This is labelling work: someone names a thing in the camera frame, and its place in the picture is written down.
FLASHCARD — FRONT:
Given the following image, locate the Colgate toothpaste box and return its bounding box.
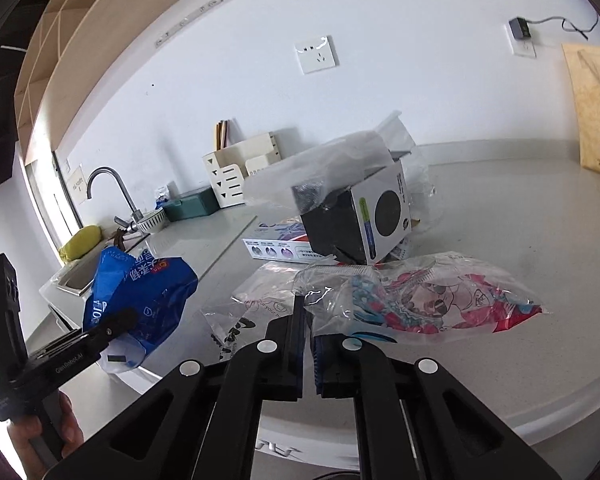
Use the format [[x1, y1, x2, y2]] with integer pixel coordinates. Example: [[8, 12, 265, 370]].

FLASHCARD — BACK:
[[241, 216, 414, 264]]

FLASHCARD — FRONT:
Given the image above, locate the blue plastic packaging bag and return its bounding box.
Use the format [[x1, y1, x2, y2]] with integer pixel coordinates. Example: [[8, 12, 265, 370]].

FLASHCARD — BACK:
[[83, 247, 198, 374]]

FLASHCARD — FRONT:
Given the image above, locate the yellow sponge cloth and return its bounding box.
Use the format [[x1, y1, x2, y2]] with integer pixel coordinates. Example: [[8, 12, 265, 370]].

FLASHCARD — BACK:
[[58, 226, 102, 263]]

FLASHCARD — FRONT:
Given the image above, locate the person's left hand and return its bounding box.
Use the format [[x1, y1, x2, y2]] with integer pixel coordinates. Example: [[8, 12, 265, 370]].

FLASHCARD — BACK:
[[7, 392, 84, 480]]

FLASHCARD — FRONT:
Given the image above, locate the grey power adapter with cable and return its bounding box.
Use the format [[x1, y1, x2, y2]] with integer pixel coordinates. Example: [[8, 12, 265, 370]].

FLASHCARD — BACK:
[[508, 13, 600, 42]]

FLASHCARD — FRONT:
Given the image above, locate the chrome kitchen faucet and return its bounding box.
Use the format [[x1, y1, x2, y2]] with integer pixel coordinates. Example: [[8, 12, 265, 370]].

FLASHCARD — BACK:
[[85, 166, 146, 233]]

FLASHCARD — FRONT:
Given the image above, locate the kitchen sink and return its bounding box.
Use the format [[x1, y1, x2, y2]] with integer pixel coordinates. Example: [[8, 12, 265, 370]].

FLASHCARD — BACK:
[[38, 240, 114, 298]]

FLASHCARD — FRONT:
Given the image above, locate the pink cartoon plastic bag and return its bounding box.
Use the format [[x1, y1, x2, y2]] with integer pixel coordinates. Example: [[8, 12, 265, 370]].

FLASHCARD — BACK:
[[294, 252, 545, 344]]

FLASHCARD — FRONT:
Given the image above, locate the beige knife holder rack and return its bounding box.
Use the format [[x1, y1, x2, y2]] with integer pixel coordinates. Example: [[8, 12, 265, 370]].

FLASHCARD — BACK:
[[202, 120, 282, 208]]

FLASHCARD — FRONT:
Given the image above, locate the wooden wall cabinet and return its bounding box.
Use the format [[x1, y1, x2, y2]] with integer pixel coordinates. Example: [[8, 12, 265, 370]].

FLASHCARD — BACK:
[[14, 0, 178, 165]]

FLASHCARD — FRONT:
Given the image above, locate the white adapter wall socket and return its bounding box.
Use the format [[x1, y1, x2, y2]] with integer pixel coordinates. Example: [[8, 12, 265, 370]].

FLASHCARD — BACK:
[[504, 24, 536, 58]]

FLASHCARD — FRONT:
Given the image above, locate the black and white product box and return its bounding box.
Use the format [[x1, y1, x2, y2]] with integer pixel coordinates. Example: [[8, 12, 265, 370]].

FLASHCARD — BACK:
[[300, 162, 411, 264]]

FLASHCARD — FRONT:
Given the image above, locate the translucent white plastic bag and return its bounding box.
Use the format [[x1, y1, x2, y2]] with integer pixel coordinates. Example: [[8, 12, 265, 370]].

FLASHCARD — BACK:
[[242, 110, 443, 233]]

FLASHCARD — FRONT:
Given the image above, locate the dark green storage box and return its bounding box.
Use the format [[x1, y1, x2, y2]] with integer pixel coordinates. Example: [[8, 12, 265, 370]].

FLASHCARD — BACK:
[[162, 186, 220, 222]]

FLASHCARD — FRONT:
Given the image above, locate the clear printed plastic bag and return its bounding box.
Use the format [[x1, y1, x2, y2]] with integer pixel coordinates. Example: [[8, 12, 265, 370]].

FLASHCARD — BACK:
[[201, 262, 303, 362]]

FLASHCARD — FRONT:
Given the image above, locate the white dish basket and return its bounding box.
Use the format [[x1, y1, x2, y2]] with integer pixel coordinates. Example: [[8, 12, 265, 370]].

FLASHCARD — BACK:
[[136, 207, 169, 234]]

